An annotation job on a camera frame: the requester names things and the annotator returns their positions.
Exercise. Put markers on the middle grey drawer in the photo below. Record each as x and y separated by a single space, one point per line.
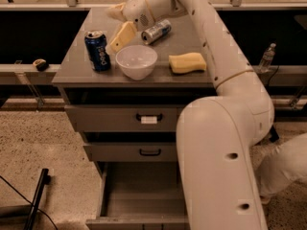
131 152

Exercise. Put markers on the top grey drawer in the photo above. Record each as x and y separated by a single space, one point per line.
107 118

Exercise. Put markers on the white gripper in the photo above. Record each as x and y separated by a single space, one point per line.
136 10

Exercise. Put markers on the bottom grey drawer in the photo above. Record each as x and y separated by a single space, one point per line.
140 196

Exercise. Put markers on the yellow sponge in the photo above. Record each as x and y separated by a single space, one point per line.
186 63

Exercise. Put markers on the grey drawer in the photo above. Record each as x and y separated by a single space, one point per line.
131 152
140 196
107 118

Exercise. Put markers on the silver can lying down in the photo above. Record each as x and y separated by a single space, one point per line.
156 32

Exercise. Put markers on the black bar with cable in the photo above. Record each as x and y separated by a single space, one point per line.
27 212

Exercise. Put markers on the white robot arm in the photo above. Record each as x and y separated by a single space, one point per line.
214 134

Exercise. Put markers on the clear plastic water bottle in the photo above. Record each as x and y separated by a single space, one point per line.
267 58

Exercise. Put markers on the blue pepsi can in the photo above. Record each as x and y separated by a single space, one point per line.
95 43

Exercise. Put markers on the grey drawer cabinet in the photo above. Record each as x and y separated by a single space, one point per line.
79 84

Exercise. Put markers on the black stand leg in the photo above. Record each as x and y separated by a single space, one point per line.
273 135

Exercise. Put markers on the tan sneaker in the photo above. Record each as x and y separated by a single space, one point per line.
265 200

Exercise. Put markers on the white ceramic bowl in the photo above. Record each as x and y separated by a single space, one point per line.
136 61

